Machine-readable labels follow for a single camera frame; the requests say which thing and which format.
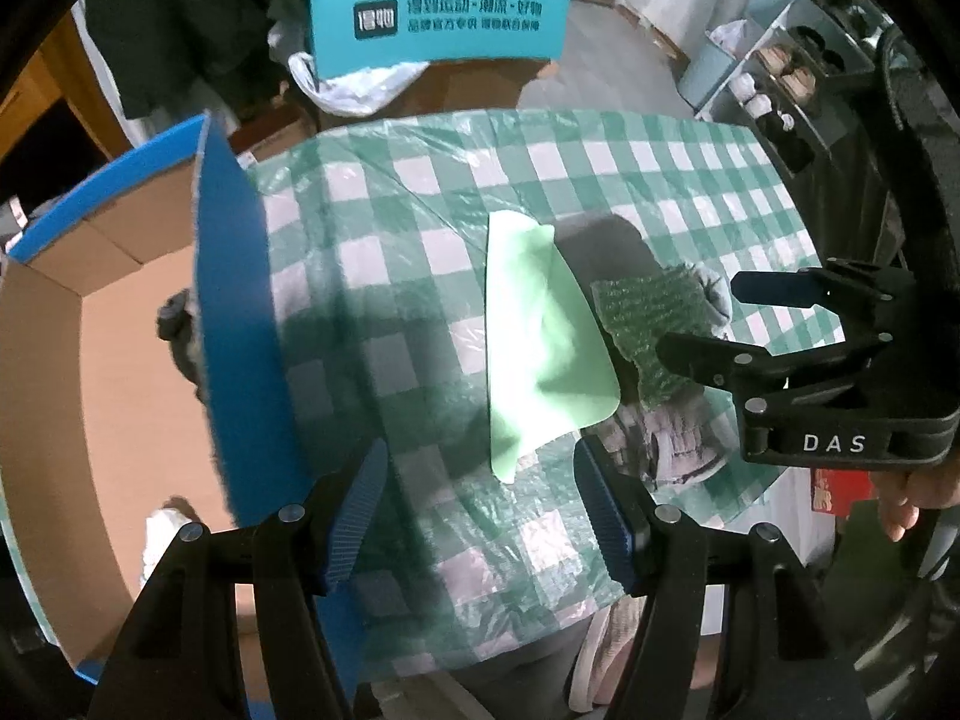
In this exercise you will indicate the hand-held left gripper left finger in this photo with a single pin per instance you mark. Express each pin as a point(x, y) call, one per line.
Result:
point(352, 521)

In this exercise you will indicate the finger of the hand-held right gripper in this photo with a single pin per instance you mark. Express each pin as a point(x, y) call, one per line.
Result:
point(720, 360)
point(772, 287)

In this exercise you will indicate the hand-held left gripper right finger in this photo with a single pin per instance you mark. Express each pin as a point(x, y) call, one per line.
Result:
point(600, 514)

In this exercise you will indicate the grey quilted cloth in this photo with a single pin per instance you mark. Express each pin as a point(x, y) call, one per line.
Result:
point(675, 442)

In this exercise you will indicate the green bubble wrap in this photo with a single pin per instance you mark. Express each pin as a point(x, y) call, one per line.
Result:
point(637, 307)

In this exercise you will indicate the blue-rimmed cardboard box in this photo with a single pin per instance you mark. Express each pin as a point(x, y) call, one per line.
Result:
point(90, 390)

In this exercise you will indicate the dark grey soft item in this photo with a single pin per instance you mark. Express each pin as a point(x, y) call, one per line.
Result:
point(184, 337)

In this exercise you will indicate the person's right hand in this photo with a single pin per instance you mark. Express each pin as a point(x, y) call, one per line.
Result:
point(911, 491)

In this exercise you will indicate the pale striped cloth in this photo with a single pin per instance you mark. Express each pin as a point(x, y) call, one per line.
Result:
point(604, 652)

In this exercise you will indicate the dark grey cloth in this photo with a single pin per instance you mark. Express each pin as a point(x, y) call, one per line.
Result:
point(600, 244)

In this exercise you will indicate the white shoe rack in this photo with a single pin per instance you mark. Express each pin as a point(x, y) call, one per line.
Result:
point(825, 124)

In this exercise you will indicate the red packet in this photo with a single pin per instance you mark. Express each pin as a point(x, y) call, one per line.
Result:
point(832, 495)

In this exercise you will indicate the white cloth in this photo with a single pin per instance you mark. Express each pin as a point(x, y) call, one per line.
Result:
point(169, 547)

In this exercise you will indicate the group of shoes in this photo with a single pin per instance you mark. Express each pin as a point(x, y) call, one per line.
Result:
point(787, 75)

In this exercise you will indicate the light blue bin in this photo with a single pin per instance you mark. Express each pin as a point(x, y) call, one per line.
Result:
point(705, 79)

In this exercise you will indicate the small white bag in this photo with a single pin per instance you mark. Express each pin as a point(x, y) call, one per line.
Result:
point(726, 36)

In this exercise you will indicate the green checked tablecloth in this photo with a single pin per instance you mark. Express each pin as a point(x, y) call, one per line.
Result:
point(420, 240)

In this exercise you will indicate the teal printed box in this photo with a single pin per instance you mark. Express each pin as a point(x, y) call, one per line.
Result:
point(450, 41)

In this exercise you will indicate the white plastic bag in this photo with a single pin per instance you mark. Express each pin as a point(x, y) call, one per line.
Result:
point(352, 90)

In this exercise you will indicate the dark jacket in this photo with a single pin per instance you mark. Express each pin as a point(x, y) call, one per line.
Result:
point(187, 30)

